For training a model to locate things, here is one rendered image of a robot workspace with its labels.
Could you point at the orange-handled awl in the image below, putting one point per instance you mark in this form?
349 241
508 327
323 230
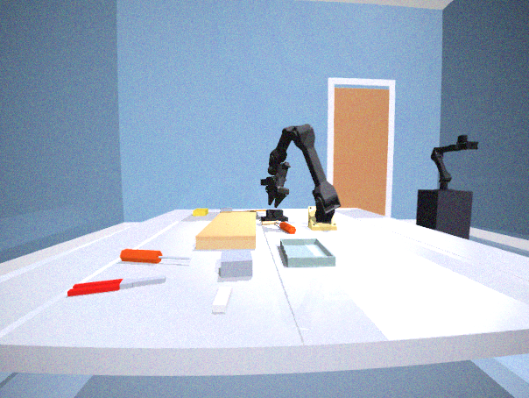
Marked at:
146 256
287 227

